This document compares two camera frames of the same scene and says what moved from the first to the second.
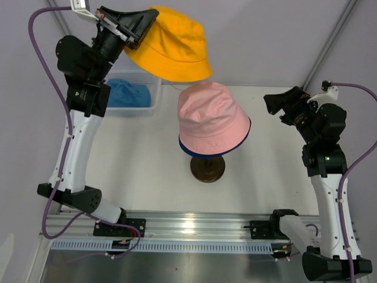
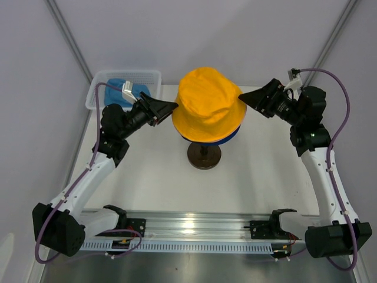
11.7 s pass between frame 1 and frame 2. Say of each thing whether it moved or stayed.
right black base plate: stayed
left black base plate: stayed
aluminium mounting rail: stayed
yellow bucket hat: moved
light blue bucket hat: stayed
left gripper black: moved
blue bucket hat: moved
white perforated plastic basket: stayed
